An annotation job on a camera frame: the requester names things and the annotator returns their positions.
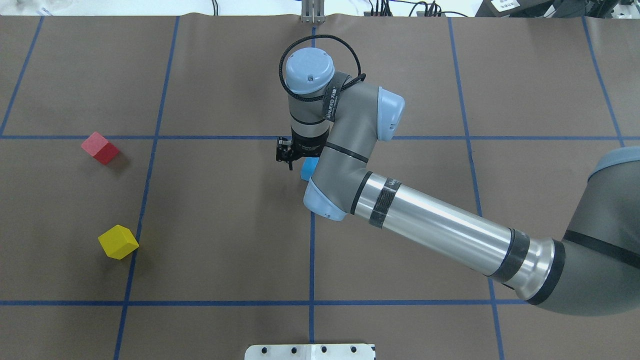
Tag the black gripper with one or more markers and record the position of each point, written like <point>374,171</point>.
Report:
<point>307,148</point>

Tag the blue wooden cube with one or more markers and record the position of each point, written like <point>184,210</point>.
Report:
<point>309,165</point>

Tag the red wooden cube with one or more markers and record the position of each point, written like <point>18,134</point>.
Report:
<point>100,148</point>

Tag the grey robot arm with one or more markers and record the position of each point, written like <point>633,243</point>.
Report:
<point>593,270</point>

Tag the blue tape grid lines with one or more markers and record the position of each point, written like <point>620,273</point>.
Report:
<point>505,118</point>

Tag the yellow wooden cube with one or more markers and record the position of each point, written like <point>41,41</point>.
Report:
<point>118,242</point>

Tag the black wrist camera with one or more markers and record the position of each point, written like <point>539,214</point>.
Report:
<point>284,152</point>

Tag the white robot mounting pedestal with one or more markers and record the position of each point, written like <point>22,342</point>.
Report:
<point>327,351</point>

